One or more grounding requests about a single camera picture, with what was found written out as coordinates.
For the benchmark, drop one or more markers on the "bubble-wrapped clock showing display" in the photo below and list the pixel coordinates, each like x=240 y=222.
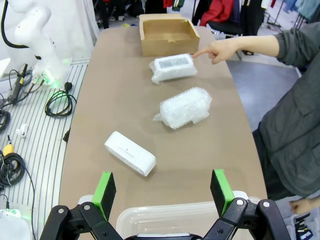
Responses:
x=172 y=67

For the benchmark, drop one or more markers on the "translucent storage bin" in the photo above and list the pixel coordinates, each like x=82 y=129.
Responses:
x=310 y=230

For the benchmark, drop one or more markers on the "teal hanging garment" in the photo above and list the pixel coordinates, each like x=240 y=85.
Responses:
x=308 y=8

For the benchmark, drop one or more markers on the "unwrapped white clock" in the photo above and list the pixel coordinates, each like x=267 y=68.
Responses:
x=130 y=152

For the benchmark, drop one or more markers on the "black office chair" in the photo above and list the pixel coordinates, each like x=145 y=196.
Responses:
x=225 y=27

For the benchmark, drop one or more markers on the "white flat panel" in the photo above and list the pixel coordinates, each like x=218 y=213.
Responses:
x=4 y=67

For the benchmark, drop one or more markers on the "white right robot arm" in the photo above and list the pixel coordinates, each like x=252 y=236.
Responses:
x=12 y=225

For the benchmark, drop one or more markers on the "person's right forearm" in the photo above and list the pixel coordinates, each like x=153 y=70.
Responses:
x=257 y=45

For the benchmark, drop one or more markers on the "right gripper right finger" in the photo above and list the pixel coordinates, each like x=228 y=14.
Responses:
x=220 y=190

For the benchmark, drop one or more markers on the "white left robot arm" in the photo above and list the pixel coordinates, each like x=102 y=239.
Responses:
x=32 y=27

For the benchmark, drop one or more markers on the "clear plastic container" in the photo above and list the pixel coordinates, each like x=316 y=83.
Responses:
x=162 y=220

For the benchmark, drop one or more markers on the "small black plug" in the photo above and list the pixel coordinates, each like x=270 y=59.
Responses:
x=66 y=137

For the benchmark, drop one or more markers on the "small white plastic clip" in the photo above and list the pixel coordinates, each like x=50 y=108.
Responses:
x=23 y=130

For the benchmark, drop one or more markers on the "person's right hand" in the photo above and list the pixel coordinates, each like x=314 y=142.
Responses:
x=225 y=50

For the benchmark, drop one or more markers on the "person's grey jacket torso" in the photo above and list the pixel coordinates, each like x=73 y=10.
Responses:
x=295 y=125

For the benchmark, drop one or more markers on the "red hanging jacket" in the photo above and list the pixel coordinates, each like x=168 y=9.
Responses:
x=217 y=12

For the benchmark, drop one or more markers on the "fully bubble-wrapped clock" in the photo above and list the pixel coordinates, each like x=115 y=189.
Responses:
x=185 y=107

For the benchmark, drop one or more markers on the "black handheld tool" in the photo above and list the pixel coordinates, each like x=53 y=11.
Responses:
x=17 y=85

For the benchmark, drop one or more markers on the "person's left hand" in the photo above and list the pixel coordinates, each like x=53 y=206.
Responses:
x=301 y=206

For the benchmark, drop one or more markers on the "grey ribbed mounting platform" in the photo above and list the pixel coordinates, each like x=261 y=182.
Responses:
x=50 y=150

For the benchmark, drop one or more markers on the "open brown cardboard box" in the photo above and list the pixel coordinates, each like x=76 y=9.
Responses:
x=170 y=45

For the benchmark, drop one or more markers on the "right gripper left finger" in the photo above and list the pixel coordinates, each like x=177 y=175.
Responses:
x=105 y=195

